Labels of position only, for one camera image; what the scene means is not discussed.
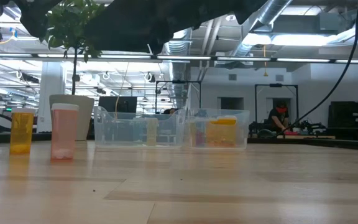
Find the large orange pill bottle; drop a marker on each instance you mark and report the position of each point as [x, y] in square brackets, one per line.
[221, 133]

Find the clear plastic bin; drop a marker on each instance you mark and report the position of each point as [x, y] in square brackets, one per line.
[120, 137]
[244, 130]

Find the background black robot arm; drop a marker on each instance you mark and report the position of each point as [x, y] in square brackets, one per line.
[309, 127]

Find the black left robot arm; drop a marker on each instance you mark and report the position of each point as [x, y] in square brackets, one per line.
[151, 25]

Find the small amber pill bottle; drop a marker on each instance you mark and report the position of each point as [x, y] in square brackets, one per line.
[22, 133]

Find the person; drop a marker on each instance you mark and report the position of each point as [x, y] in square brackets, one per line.
[169, 111]
[278, 119]

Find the black background monitor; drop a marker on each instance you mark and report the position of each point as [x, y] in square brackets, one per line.
[117, 104]

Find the long ceiling light bar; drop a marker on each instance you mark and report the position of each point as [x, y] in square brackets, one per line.
[244, 59]

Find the green plant in white pot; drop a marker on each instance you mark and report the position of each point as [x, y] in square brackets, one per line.
[71, 118]

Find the small white ball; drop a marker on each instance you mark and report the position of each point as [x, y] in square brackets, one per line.
[64, 133]

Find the white room column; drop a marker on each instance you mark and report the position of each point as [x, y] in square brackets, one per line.
[51, 93]

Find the black background cabinet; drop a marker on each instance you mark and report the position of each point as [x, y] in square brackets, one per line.
[353, 121]

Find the black background gantry frame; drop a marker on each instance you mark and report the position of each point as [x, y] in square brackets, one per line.
[275, 85]
[179, 81]

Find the silver ventilation duct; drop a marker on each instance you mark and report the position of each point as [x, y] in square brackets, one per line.
[179, 77]
[269, 12]

